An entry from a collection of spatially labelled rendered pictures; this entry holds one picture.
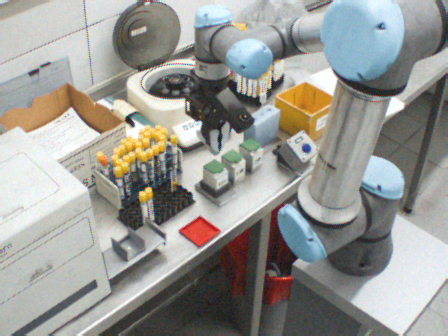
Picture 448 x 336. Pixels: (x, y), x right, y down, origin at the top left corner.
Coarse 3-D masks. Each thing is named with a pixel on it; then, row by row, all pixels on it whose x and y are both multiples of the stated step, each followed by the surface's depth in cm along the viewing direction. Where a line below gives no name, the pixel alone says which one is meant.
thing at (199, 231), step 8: (200, 216) 130; (192, 224) 129; (200, 224) 129; (208, 224) 129; (184, 232) 126; (192, 232) 127; (200, 232) 127; (208, 232) 127; (216, 232) 126; (192, 240) 124; (200, 240) 125; (208, 240) 125
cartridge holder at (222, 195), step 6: (198, 186) 137; (204, 186) 135; (210, 186) 134; (222, 186) 134; (228, 186) 135; (204, 192) 136; (210, 192) 134; (216, 192) 133; (222, 192) 135; (228, 192) 135; (234, 192) 136; (210, 198) 135; (216, 198) 134; (222, 198) 134; (228, 198) 134; (222, 204) 134
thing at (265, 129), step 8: (256, 112) 147; (264, 112) 147; (272, 112) 147; (256, 120) 144; (264, 120) 144; (272, 120) 147; (256, 128) 143; (264, 128) 146; (272, 128) 149; (248, 136) 146; (256, 136) 145; (264, 136) 148; (272, 136) 151; (264, 144) 150; (272, 144) 151; (264, 152) 149
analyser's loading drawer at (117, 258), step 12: (144, 228) 122; (156, 228) 120; (120, 240) 118; (132, 240) 119; (144, 240) 115; (156, 240) 119; (108, 252) 116; (120, 252) 115; (132, 252) 116; (144, 252) 117; (108, 264) 114; (120, 264) 114; (108, 276) 111
